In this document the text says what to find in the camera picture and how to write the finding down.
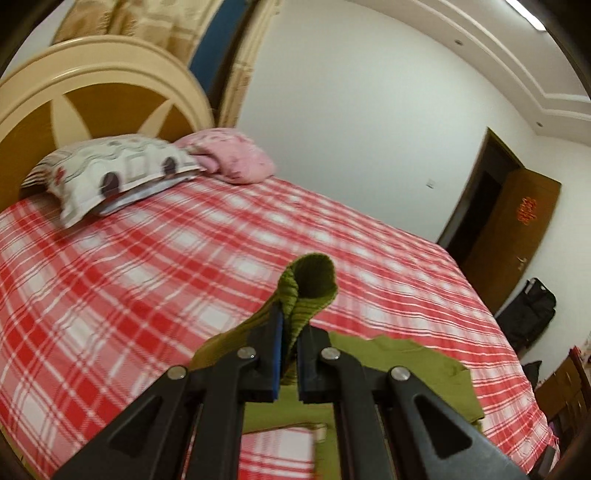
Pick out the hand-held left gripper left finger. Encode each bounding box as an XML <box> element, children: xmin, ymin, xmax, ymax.
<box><xmin>53</xmin><ymin>305</ymin><xmax>283</xmax><ymax>480</ymax></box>

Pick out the black bag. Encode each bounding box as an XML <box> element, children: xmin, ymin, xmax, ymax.
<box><xmin>495</xmin><ymin>278</ymin><xmax>557</xmax><ymax>349</ymax></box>

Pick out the brown wooden door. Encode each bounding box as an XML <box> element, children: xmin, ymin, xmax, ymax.
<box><xmin>473</xmin><ymin>168</ymin><xmax>561</xmax><ymax>315</ymax></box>

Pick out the ceiling strip light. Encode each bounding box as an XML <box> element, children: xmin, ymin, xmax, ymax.
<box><xmin>505</xmin><ymin>0</ymin><xmax>548</xmax><ymax>31</ymax></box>

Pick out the white patterned pillow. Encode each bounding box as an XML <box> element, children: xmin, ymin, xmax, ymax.
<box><xmin>21</xmin><ymin>134</ymin><xmax>208</xmax><ymax>229</ymax></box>

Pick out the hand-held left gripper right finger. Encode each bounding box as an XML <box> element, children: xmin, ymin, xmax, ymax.
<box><xmin>297</xmin><ymin>325</ymin><xmax>532</xmax><ymax>480</ymax></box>

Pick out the dark wooden door frame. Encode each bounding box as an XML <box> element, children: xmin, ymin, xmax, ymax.
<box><xmin>436</xmin><ymin>127</ymin><xmax>525</xmax><ymax>268</ymax></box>

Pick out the pink pillow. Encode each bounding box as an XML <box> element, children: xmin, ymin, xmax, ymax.
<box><xmin>175</xmin><ymin>129</ymin><xmax>277</xmax><ymax>184</ymax></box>

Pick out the red plaid bed sheet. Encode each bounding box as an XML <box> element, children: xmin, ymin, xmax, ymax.
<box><xmin>0</xmin><ymin>173</ymin><xmax>561</xmax><ymax>480</ymax></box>

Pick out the blue curtain panel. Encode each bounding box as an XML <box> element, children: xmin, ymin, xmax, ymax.
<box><xmin>188</xmin><ymin>0</ymin><xmax>252</xmax><ymax>109</ymax></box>

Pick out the green knit sweater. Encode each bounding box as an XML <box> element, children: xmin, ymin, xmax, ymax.
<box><xmin>191</xmin><ymin>253</ymin><xmax>485</xmax><ymax>480</ymax></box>

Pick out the brown wooden cabinet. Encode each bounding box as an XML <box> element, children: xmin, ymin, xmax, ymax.
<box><xmin>536</xmin><ymin>346</ymin><xmax>588</xmax><ymax>435</ymax></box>

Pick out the cream and brown headboard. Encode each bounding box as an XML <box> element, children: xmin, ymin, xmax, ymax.
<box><xmin>0</xmin><ymin>34</ymin><xmax>215</xmax><ymax>208</ymax></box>

